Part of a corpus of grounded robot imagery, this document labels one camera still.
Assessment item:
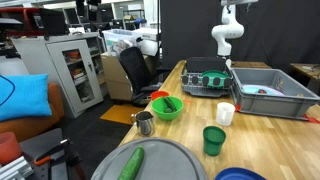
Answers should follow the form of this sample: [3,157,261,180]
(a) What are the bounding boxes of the dark green zucchini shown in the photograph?
[162,96,178,113]

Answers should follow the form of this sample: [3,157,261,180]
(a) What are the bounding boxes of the orange bowl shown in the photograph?
[150,90,170,102]

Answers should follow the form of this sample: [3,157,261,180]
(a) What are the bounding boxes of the green plastic bowl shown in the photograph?
[151,95,185,122]

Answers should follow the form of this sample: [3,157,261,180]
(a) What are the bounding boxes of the green plate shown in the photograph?
[199,69,232,90]

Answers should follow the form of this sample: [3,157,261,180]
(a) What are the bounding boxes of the large grey plate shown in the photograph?
[90,137,209,180]

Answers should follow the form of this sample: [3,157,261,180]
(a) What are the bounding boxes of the light blue plate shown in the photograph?
[241,84,285,97]

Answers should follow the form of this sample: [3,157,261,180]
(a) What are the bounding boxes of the blue bowl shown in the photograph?
[214,166,268,180]

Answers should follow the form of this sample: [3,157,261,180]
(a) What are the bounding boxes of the black office chair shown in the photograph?
[118,46,168,108]

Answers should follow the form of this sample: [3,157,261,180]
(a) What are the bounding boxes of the stainless steel pitcher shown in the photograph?
[129,110,156,137]

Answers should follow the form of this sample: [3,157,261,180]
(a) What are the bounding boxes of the orange floor mat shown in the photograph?
[99,104,145,126]

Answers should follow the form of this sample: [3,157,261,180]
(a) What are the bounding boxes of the beige cardboard box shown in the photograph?
[100,53,134,102]

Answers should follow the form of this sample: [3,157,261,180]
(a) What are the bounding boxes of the dark grey dish rack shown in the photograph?
[180,56,234,98]

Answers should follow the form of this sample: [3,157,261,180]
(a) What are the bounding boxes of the clear plastic storage box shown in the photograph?
[101,27,159,58]

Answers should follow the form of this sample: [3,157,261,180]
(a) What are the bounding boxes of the white plastic cup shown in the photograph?
[215,101,236,127]

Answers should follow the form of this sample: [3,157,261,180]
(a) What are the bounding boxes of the green plastic cup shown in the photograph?
[202,125,227,157]

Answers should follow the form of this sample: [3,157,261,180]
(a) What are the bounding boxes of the light green cucumber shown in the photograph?
[116,146,146,180]

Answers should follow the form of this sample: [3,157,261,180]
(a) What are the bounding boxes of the grey plastic bin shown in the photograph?
[229,67,320,121]

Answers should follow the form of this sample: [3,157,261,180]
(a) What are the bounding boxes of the dark grey work stand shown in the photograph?
[19,127,86,180]

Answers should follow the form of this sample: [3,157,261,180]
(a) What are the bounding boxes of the grey metal cabinet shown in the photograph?
[11,32,108,119]

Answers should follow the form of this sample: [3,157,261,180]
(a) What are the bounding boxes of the orange sofa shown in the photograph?
[0,82,65,143]

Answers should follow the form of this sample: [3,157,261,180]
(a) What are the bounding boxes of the blue pillow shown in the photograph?
[0,73,53,123]

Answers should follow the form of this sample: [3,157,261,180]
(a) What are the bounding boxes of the black curtain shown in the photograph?
[159,0,320,73]

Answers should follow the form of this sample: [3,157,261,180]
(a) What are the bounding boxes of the wooden side table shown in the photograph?
[289,62,320,82]

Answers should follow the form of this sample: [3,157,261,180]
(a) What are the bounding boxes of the red metal shelf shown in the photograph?
[0,6,46,38]

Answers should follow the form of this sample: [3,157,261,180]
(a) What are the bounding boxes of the red cup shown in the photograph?
[0,131,24,166]

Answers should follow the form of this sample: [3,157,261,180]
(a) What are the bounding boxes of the aluminium extrusion profiles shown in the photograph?
[0,155,35,180]

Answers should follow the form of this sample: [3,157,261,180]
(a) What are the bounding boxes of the hammer with orange handle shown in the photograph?
[33,138,73,167]

